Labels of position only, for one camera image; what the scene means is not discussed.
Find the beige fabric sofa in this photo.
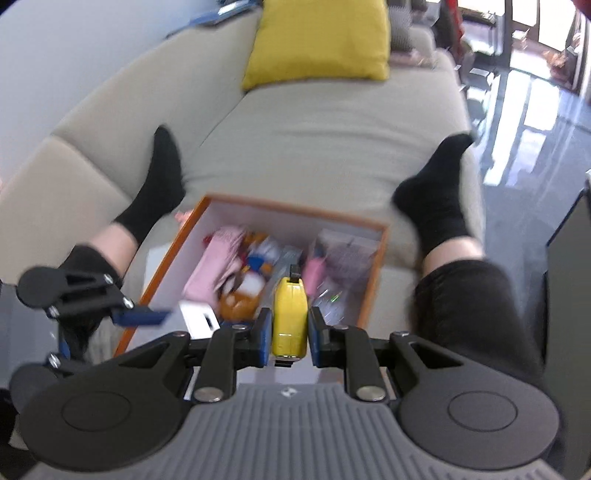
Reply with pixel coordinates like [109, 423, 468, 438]
[0, 0, 486, 365]

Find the yellow cushion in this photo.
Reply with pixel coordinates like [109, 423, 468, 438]
[242, 0, 391, 91]

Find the person left leg black sock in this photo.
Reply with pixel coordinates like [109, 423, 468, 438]
[57, 125, 187, 296]

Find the orange cardboard box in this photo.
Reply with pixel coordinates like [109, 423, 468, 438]
[112, 193, 392, 358]

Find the dark photo card box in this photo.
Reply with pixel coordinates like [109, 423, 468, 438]
[273, 246, 303, 278]

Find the pink pouch bag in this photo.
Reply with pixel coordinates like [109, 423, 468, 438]
[182, 226, 245, 310]

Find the yellow tape measure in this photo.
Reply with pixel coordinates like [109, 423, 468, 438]
[271, 264, 308, 368]

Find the silver round compact mirror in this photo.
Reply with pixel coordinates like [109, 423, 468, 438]
[315, 286, 361, 326]

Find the plush toy keychain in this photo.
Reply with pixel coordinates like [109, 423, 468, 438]
[218, 231, 281, 322]

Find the person leg black sock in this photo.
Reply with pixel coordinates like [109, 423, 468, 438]
[393, 133, 543, 387]
[57, 125, 187, 296]

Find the clear photo card sleeve pack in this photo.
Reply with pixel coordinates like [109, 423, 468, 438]
[317, 229, 380, 292]

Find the person right leg black sock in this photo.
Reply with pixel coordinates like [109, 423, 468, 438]
[393, 133, 543, 387]

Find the white power bank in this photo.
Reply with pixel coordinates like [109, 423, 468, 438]
[178, 300, 219, 340]

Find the pink selfie stick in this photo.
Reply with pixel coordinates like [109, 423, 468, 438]
[174, 210, 193, 229]

